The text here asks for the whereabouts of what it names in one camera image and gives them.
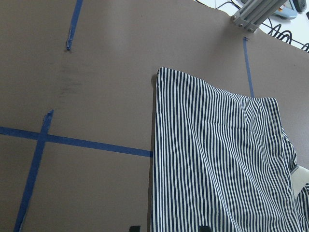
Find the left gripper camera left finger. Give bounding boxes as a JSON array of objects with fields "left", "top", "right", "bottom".
[{"left": 129, "top": 225, "right": 140, "bottom": 232}]

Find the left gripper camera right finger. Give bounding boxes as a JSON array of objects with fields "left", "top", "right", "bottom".
[{"left": 199, "top": 226, "right": 211, "bottom": 232}]

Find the navy white striped polo shirt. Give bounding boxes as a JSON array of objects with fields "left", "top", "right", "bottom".
[{"left": 151, "top": 68, "right": 309, "bottom": 232}]

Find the right teach pendant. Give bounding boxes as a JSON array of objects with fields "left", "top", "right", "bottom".
[{"left": 273, "top": 0, "right": 298, "bottom": 20}]

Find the aluminium frame post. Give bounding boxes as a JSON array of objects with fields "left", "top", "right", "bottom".
[{"left": 231, "top": 0, "right": 288, "bottom": 32}]

